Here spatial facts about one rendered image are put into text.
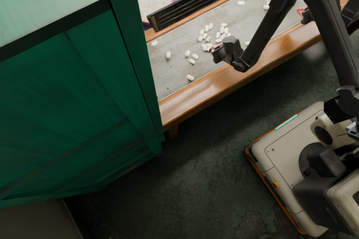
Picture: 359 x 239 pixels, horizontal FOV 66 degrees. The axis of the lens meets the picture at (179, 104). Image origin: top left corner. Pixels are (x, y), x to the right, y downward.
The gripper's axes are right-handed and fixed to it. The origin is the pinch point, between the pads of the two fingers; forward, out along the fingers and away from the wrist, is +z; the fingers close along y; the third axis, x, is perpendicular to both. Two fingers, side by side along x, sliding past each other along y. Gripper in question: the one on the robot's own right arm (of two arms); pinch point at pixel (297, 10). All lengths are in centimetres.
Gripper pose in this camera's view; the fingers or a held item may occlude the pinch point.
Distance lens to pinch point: 153.7
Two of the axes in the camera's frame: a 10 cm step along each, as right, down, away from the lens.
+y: -8.6, 4.9, -1.6
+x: 3.1, 7.4, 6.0
